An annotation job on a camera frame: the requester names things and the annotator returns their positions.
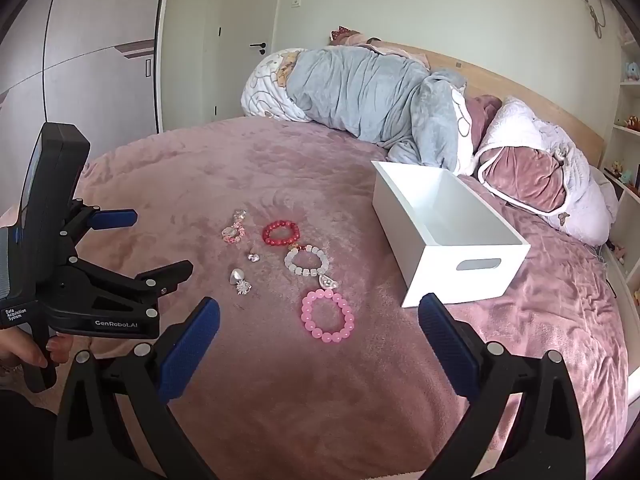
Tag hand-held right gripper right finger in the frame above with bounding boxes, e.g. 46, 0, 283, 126
417, 292, 587, 480

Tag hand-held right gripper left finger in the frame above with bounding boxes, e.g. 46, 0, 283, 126
52, 296, 222, 480

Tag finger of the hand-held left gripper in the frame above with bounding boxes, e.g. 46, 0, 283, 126
50, 259, 195, 312
60, 199, 139, 261

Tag white storage box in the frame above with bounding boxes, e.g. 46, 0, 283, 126
370, 160, 531, 309

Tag red bead bracelet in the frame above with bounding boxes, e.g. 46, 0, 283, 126
261, 219, 301, 248

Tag pink bead bracelet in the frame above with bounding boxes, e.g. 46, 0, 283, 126
300, 289, 357, 342

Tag person's left hand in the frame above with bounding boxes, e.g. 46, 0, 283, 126
0, 332, 76, 377

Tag grey sliding door wardrobe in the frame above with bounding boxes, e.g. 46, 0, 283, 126
0, 0, 167, 137

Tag pink plush bed blanket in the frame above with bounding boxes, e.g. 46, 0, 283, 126
0, 117, 631, 480

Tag pink and white pillows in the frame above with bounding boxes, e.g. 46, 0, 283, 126
467, 95, 620, 246

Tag black clothing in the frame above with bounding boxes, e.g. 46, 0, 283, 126
0, 389, 58, 480

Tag white shelf unit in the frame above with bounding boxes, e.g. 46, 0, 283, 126
599, 35, 640, 311

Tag white door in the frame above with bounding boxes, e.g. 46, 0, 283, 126
202, 0, 282, 123

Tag wooden headboard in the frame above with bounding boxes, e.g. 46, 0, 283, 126
380, 40, 608, 171

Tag grey and white duvet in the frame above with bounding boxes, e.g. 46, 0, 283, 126
241, 45, 476, 171

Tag pink garment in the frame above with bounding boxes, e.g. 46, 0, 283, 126
342, 31, 432, 70

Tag pink crystal bracelet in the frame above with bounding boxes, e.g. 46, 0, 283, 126
221, 208, 248, 244

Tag white bead bracelet with charm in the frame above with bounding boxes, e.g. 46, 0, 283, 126
284, 242, 342, 291

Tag wire wall decoration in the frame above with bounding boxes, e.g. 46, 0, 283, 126
582, 0, 609, 39

